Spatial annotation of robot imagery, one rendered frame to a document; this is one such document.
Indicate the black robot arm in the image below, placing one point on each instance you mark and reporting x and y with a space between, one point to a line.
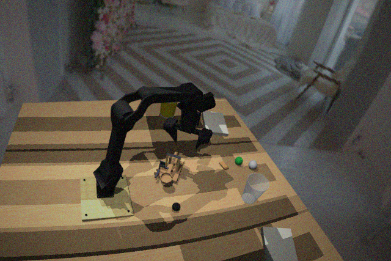
191 100

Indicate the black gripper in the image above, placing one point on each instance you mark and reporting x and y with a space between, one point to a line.
187 126

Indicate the black ball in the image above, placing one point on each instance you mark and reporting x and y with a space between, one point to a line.
176 206

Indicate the yellow mug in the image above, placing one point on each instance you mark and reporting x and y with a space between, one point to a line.
168 109

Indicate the clear glass cup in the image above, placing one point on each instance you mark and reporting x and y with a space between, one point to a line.
255 186

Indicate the green ball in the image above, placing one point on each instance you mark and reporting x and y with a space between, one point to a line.
238 160

